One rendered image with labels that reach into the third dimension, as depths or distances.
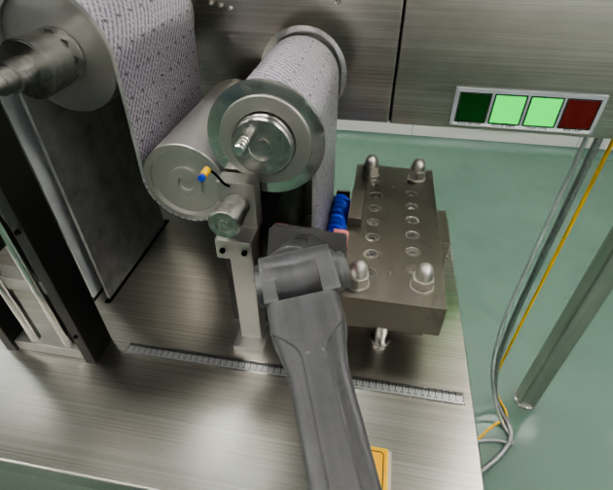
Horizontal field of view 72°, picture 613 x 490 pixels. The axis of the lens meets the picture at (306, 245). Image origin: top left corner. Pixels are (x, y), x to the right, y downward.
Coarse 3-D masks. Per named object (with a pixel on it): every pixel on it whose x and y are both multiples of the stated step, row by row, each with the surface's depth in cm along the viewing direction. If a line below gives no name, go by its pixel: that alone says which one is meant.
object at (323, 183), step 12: (336, 120) 72; (336, 132) 74; (324, 156) 61; (324, 168) 63; (312, 180) 55; (324, 180) 64; (312, 192) 56; (324, 192) 66; (312, 204) 57; (324, 204) 68; (312, 216) 58; (324, 216) 71; (324, 228) 73
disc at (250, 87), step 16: (256, 80) 47; (272, 80) 47; (224, 96) 49; (240, 96) 49; (288, 96) 48; (224, 112) 50; (304, 112) 49; (208, 128) 52; (320, 128) 49; (320, 144) 51; (224, 160) 55; (320, 160) 52; (304, 176) 54
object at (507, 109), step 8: (496, 96) 75; (504, 96) 74; (512, 96) 74; (520, 96) 74; (496, 104) 75; (504, 104) 75; (512, 104) 75; (520, 104) 75; (496, 112) 76; (504, 112) 76; (512, 112) 76; (520, 112) 76; (496, 120) 77; (504, 120) 77; (512, 120) 77
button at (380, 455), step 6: (372, 450) 55; (378, 450) 55; (384, 450) 55; (378, 456) 54; (384, 456) 54; (378, 462) 54; (384, 462) 54; (378, 468) 53; (384, 468) 53; (384, 474) 53; (384, 480) 52; (384, 486) 52
